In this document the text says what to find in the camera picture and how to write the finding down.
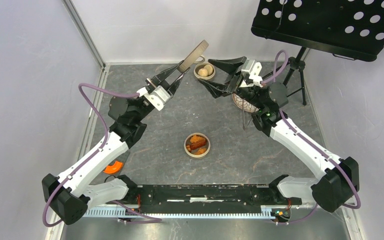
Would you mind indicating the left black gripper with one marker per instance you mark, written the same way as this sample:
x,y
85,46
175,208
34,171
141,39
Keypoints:
x,y
160,80

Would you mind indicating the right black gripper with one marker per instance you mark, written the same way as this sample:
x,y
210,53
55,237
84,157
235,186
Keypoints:
x,y
230,65

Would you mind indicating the round bread bun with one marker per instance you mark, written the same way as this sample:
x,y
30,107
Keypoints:
x,y
209,68

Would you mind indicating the brown bowl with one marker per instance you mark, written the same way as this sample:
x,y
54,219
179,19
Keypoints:
x,y
201,65
191,154

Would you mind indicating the brown lid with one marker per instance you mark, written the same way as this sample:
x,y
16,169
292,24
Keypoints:
x,y
194,57

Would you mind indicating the small sausage piece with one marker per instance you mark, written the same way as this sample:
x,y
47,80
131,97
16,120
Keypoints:
x,y
194,146

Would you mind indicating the orange fried food piece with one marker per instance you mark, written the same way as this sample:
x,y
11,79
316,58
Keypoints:
x,y
200,151

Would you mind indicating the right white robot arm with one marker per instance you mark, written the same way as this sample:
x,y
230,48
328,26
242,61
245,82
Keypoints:
x,y
335,179

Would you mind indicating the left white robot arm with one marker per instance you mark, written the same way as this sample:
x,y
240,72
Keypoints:
x,y
70,194

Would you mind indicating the patterned orange plate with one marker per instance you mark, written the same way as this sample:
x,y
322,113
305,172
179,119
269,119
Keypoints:
x,y
243,104

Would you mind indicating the orange horseshoe toy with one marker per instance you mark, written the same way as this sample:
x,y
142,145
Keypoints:
x,y
113,168

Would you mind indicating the black music stand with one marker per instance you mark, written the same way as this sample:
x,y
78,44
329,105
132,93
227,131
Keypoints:
x,y
348,29

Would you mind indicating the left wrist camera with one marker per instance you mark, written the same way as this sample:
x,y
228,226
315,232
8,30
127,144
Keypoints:
x,y
158,97

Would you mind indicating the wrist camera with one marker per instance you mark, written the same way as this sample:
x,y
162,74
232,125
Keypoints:
x,y
250,73
158,97

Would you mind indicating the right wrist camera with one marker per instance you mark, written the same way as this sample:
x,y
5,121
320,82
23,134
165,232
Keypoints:
x,y
250,73

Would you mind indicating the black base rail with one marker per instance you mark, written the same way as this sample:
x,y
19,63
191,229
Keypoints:
x,y
205,198

